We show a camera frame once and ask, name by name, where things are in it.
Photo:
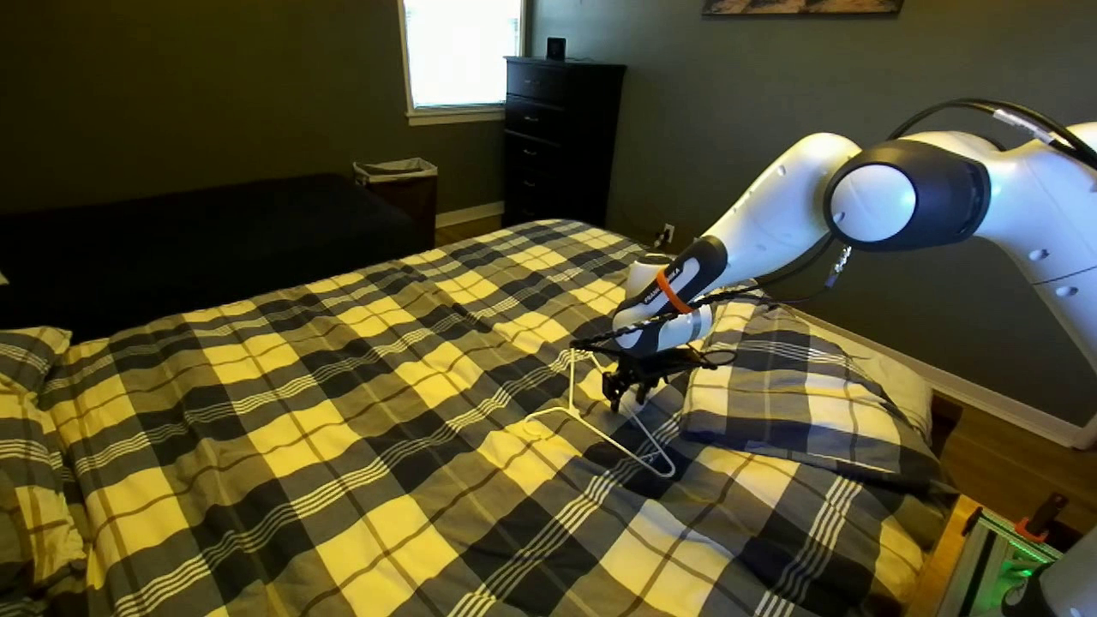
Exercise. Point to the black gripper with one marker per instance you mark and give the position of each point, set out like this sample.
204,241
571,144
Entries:
656,365

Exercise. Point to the plaid bed covers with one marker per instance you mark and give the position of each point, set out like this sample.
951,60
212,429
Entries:
399,400

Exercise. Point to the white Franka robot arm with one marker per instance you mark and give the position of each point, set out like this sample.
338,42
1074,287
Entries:
914,199

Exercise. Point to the black dresser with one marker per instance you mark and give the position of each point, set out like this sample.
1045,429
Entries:
563,142

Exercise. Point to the dark hamper with grey tray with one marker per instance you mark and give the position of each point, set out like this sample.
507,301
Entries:
399,190

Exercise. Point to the small dark object on dresser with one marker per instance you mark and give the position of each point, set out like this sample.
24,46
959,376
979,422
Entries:
558,49

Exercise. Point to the bright window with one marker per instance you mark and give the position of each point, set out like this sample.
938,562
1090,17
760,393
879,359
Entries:
463,52

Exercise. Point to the dark daybed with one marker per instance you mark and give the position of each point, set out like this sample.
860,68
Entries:
206,244

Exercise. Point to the plaid pillow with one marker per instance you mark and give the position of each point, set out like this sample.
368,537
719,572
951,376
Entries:
35,503
28,356

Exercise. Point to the white wall outlet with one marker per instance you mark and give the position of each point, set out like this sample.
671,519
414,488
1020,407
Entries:
666,234

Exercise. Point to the robot stand frame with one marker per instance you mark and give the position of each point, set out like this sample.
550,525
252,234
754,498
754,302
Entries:
980,559

